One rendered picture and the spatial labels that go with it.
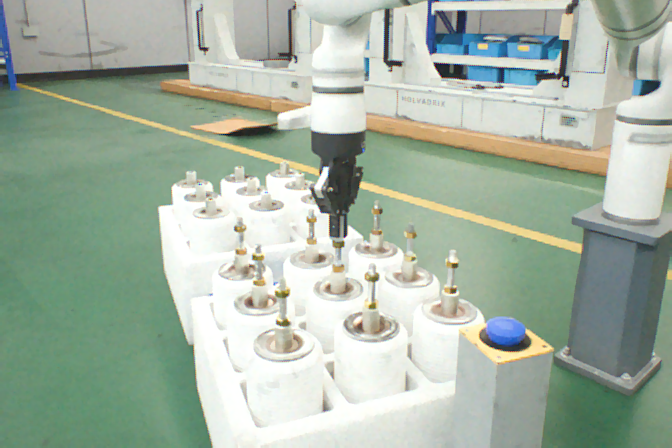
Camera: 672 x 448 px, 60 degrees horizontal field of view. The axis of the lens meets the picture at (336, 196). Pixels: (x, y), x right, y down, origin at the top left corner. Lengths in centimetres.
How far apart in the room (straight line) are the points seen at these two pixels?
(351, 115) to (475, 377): 35
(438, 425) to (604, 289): 46
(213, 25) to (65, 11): 225
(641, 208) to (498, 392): 56
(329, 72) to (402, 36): 277
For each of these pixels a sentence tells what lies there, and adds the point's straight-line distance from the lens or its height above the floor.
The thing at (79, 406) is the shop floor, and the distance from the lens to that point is 115.
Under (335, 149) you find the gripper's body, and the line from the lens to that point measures 76.
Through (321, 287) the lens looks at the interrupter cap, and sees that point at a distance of 87.
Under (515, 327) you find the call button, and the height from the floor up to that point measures 33.
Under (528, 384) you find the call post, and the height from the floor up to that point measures 28.
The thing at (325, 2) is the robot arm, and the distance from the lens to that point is 73.
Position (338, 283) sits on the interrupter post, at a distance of 86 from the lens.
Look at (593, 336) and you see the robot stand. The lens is 118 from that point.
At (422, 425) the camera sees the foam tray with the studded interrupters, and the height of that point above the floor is 14.
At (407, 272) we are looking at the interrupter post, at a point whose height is 26.
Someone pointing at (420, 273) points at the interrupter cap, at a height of 25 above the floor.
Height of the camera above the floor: 64
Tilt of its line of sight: 17 degrees down
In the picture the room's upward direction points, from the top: straight up
